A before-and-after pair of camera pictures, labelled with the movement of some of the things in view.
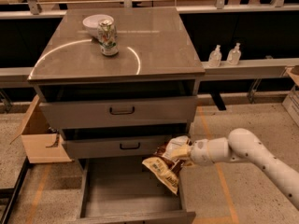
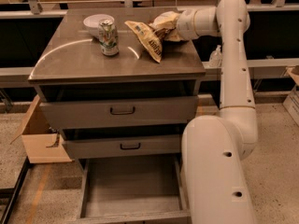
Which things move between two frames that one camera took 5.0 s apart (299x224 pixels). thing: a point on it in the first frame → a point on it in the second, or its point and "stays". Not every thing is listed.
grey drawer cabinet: (129, 106) stays
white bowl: (92, 22) stays
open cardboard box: (43, 143) stays
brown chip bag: (164, 169) → (153, 36)
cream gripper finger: (179, 151) → (167, 21)
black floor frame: (11, 192) stays
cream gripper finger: (189, 163) → (174, 35)
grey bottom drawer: (123, 190) stays
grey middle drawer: (114, 147) stays
